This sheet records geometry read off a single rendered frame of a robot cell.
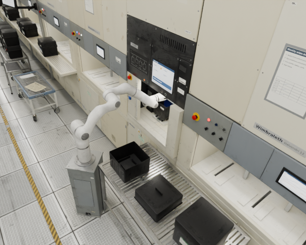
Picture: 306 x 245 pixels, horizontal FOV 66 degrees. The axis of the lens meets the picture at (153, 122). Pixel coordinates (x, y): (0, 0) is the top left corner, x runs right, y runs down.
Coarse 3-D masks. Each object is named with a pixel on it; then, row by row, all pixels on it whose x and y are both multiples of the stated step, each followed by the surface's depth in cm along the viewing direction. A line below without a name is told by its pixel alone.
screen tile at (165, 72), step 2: (164, 70) 197; (166, 70) 195; (164, 72) 198; (166, 72) 196; (168, 72) 194; (170, 72) 191; (166, 74) 197; (168, 74) 195; (172, 74) 190; (164, 76) 200; (170, 76) 193; (172, 76) 191; (164, 78) 200; (166, 78) 198; (170, 78) 194; (164, 80) 201; (166, 80) 199; (168, 80) 197; (170, 80) 194; (166, 82) 200; (168, 82) 198; (170, 82) 195; (170, 84) 196
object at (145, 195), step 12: (156, 180) 202; (144, 192) 191; (156, 192) 192; (168, 192) 192; (180, 192) 193; (144, 204) 187; (156, 204) 183; (168, 204) 184; (180, 204) 195; (156, 216) 178
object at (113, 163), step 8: (128, 144) 227; (136, 144) 227; (112, 152) 219; (120, 152) 226; (128, 152) 233; (136, 152) 233; (144, 152) 219; (112, 160) 216; (120, 160) 228; (128, 160) 231; (136, 160) 232; (144, 160) 210; (120, 168) 204; (128, 168) 201; (136, 168) 208; (144, 168) 216; (120, 176) 212; (128, 176) 207; (136, 176) 215
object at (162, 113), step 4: (168, 100) 255; (160, 104) 253; (156, 108) 262; (160, 108) 256; (164, 108) 250; (168, 108) 250; (156, 112) 265; (160, 112) 259; (164, 112) 253; (168, 112) 254; (156, 116) 269; (160, 116) 261; (164, 116) 255; (168, 116) 257; (164, 120) 257
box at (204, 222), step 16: (192, 208) 165; (208, 208) 166; (176, 224) 159; (192, 224) 155; (208, 224) 156; (224, 224) 156; (176, 240) 168; (192, 240) 150; (208, 240) 147; (224, 240) 164
